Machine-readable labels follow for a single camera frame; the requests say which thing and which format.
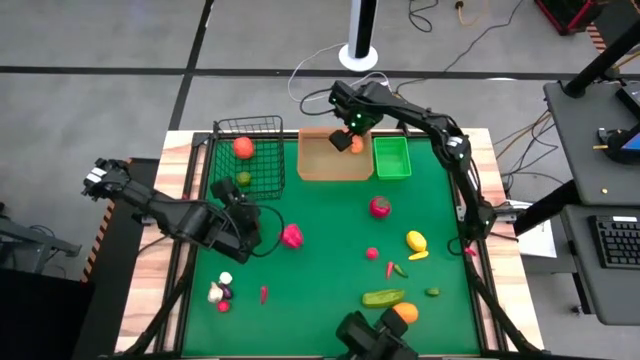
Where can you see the small white mushroom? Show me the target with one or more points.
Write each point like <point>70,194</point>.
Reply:
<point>226,278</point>

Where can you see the orange-red peach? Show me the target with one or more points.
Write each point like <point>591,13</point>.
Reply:
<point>243,147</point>

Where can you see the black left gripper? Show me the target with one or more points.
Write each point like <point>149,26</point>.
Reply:
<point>240,225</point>

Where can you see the grey metal stand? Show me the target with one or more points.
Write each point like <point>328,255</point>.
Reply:
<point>30,240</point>

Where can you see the white paper sheet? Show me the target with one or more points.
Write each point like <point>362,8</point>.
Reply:
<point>540,242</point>

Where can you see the small purple eggplant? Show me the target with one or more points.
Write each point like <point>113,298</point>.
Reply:
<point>227,291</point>

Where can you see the black laptop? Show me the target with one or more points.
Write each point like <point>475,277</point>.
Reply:
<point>631,100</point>

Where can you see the small green pepper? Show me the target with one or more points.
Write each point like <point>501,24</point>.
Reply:
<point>432,291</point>

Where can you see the black desk device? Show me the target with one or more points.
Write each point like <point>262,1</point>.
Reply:
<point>620,147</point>

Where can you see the small yellow banana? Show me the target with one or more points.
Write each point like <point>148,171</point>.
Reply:
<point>419,256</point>

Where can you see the small red-yellow fruit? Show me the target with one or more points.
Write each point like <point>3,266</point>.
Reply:
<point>371,253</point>

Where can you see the small green plastic basket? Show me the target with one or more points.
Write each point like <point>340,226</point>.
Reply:
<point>392,159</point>

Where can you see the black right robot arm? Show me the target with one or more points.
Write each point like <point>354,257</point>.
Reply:
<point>425,120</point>

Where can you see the orange peach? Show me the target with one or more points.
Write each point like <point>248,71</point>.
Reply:
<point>357,146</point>

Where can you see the green lime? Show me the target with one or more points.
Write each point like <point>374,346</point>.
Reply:
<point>243,178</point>

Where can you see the green cucumber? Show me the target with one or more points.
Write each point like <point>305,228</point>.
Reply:
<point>382,298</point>

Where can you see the black post with hazard stripes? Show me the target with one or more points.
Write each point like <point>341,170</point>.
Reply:
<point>115,280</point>

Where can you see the black and white tower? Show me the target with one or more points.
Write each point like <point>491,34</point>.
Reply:
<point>358,30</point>

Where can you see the red and black crate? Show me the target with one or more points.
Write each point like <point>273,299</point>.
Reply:
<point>570,12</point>

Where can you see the yellow lemon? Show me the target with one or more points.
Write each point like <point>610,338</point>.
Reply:
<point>416,241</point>

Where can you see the red fruit with green calyx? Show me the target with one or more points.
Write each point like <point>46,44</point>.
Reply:
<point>380,207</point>

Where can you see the black keyboard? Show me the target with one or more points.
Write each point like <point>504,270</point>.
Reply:
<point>617,242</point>

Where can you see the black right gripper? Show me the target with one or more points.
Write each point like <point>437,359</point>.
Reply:
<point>341,141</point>

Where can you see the dark floor box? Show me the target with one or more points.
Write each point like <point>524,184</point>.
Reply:
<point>40,320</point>

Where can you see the black aluminium table frame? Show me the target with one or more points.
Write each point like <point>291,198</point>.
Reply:
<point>484,325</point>

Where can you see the black diagonal post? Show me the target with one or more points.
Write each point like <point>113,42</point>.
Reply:
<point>550,207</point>

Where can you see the white garlic bulb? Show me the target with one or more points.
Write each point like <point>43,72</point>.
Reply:
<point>215,294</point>

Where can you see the grey desk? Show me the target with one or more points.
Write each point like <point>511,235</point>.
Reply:
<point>575,150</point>

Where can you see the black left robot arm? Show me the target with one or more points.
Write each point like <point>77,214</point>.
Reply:
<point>160,212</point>

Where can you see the yellow-orange mango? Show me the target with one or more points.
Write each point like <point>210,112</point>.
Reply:
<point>409,312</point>

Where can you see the small red round vegetable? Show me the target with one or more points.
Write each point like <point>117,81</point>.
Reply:
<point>223,306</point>

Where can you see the green felt table mat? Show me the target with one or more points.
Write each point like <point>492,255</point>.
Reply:
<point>325,280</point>

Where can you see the orange translucent plastic bin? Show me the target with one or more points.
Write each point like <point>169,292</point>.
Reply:
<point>325,160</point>

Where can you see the black upright pole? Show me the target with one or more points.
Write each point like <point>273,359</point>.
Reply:
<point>600,60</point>

